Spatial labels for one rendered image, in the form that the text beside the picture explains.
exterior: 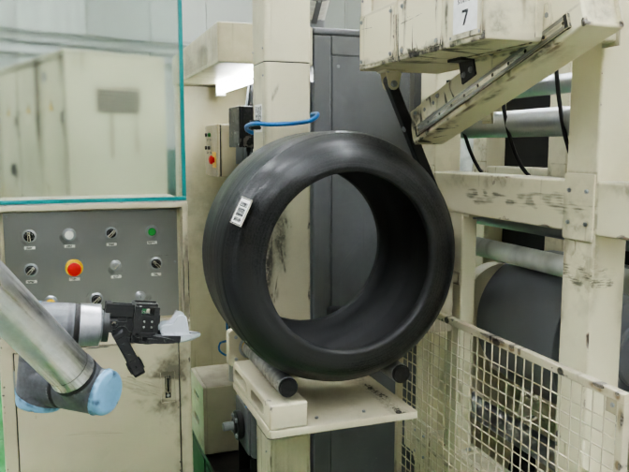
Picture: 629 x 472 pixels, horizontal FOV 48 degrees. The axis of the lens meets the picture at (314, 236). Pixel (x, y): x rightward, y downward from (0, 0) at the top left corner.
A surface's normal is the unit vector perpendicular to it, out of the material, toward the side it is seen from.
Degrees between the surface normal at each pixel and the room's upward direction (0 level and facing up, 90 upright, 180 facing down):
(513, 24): 90
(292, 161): 51
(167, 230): 90
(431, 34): 90
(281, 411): 90
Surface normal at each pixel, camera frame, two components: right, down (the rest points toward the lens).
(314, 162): 0.26, -0.05
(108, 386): 0.92, 0.09
